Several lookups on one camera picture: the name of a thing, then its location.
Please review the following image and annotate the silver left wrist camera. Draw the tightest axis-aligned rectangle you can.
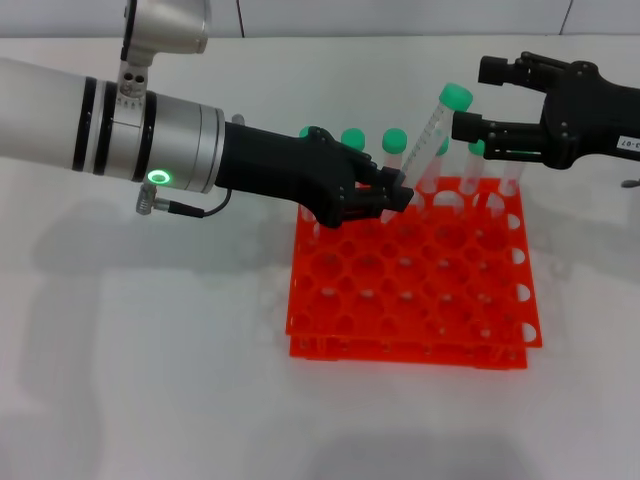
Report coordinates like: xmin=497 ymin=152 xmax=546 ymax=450
xmin=122 ymin=0 xmax=209 ymax=57

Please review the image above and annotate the silver camera mount bracket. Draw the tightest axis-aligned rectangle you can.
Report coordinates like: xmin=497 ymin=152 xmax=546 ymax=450
xmin=115 ymin=49 xmax=152 ymax=109

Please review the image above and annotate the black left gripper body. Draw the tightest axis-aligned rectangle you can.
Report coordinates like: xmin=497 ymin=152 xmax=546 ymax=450
xmin=214 ymin=121 xmax=374 ymax=229

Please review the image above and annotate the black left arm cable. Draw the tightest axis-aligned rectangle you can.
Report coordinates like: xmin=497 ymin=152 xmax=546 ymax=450
xmin=169 ymin=188 xmax=235 ymax=220

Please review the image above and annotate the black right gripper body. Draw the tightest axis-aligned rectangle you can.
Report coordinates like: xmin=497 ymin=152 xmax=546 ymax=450
xmin=537 ymin=59 xmax=640 ymax=169

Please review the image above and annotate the orange test tube rack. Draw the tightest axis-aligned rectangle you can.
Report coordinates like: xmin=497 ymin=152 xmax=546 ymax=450
xmin=284 ymin=172 xmax=545 ymax=371

